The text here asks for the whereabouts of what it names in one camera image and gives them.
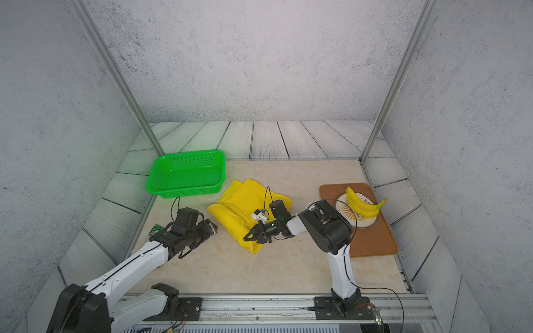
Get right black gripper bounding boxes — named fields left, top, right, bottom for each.
left=244, top=221, right=283, bottom=244

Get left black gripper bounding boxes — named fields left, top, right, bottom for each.
left=185, top=218, right=219, bottom=249

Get yellow shorts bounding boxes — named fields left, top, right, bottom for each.
left=208, top=179, right=293, bottom=254

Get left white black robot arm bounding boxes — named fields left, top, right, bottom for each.
left=47, top=208, right=217, bottom=332

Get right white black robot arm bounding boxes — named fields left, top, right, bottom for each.
left=243, top=200, right=362, bottom=316

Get green snack bag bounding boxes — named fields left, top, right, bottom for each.
left=149, top=224, right=165, bottom=238

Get green plastic basket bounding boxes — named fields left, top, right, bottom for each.
left=146, top=150, right=226, bottom=198

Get patterned round plate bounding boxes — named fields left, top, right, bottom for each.
left=335, top=194, right=378, bottom=228

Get yellow banana bunch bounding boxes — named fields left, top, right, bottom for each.
left=346, top=187, right=387, bottom=219

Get brown cutting board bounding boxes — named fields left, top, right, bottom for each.
left=319, top=183, right=398, bottom=258

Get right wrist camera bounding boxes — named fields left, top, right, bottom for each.
left=251, top=209, right=269, bottom=223

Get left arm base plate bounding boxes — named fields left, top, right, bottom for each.
left=147, top=283, right=203, bottom=322

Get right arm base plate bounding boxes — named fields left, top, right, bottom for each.
left=307, top=290, right=376, bottom=321

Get aluminium front rail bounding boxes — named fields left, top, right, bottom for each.
left=123, top=294, right=441, bottom=332

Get left metal frame post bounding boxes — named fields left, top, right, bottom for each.
left=68, top=0, right=165, bottom=156

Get metal frame post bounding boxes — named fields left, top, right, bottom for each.
left=359, top=0, right=438, bottom=165
left=68, top=0, right=165, bottom=156

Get right metal frame post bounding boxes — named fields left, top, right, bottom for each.
left=359, top=0, right=438, bottom=165

